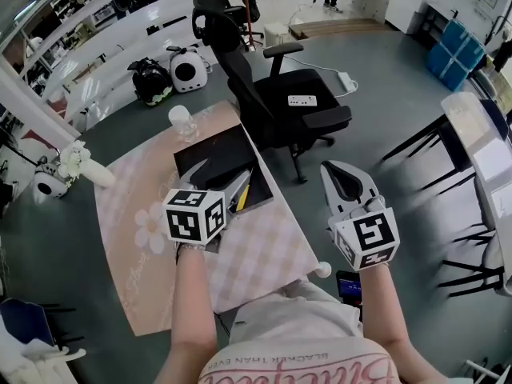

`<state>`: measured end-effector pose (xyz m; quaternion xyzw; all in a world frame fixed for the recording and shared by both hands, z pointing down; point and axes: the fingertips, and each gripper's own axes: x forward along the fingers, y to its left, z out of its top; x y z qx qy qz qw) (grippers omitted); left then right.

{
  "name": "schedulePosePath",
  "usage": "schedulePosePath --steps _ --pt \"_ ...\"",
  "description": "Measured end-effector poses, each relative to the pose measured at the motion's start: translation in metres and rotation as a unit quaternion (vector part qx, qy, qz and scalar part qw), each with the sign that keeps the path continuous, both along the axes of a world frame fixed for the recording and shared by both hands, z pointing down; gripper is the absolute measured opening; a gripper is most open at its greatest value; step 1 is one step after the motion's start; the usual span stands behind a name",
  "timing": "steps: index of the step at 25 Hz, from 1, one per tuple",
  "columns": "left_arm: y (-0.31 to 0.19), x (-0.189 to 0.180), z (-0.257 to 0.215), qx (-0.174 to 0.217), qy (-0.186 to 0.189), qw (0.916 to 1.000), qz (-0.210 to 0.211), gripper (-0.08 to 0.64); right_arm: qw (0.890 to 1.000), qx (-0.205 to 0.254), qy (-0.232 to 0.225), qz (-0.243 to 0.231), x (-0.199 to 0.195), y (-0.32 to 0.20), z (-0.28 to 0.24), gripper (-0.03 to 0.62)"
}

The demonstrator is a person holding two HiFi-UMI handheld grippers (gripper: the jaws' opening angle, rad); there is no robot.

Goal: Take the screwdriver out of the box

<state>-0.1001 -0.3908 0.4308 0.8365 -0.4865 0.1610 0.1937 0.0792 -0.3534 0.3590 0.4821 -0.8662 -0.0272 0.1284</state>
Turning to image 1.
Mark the black office chair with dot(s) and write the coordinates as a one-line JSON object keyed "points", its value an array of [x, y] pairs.
{"points": [[280, 94]]}

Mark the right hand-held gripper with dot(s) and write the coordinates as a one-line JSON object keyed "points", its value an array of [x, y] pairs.
{"points": [[370, 234]]}

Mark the white pet carrier backpack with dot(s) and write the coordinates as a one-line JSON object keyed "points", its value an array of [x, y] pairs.
{"points": [[49, 183], [187, 71]]}

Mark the white table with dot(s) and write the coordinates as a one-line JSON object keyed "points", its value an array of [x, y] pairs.
{"points": [[486, 154]]}

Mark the white power strip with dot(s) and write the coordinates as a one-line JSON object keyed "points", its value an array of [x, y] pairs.
{"points": [[347, 81]]}

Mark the white remote control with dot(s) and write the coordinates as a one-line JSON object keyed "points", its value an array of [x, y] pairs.
{"points": [[302, 101]]}

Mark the white vase with flowers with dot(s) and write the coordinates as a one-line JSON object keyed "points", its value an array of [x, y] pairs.
{"points": [[86, 166]]}

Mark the pink checked tablecloth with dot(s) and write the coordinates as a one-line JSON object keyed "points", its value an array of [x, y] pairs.
{"points": [[260, 250]]}

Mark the stack of blue crates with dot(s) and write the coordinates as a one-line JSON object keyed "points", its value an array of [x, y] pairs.
{"points": [[454, 54]]}

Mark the black box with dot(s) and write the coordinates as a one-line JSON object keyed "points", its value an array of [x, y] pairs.
{"points": [[220, 154]]}

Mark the red pole stand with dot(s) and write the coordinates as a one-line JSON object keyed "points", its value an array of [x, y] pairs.
{"points": [[249, 10]]}

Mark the clear glass cup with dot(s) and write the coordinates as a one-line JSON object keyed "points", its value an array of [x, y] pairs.
{"points": [[182, 122]]}

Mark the wooden platform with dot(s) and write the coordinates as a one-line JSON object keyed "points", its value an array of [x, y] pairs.
{"points": [[336, 27]]}

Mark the black device with screen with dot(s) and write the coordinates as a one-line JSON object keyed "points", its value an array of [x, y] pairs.
{"points": [[349, 284]]}

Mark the person's pink shirt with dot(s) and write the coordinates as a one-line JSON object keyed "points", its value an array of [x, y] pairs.
{"points": [[300, 360]]}

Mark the person's white shorts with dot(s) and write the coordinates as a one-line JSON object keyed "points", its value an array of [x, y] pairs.
{"points": [[296, 308]]}

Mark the black backpack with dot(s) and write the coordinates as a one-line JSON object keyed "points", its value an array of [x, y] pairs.
{"points": [[151, 81]]}

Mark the white air purifier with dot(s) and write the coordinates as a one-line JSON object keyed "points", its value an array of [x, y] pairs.
{"points": [[276, 33]]}

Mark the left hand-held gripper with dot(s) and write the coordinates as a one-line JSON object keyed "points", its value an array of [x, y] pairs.
{"points": [[188, 218]]}

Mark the white table corner guard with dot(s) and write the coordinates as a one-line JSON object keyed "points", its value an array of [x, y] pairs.
{"points": [[324, 269]]}

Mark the person's left forearm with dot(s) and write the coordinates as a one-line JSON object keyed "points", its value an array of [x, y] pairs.
{"points": [[192, 294]]}

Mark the person's right forearm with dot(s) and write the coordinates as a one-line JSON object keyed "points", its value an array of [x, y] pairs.
{"points": [[386, 314]]}

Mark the blue chair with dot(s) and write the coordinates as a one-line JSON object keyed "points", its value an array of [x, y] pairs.
{"points": [[28, 320]]}

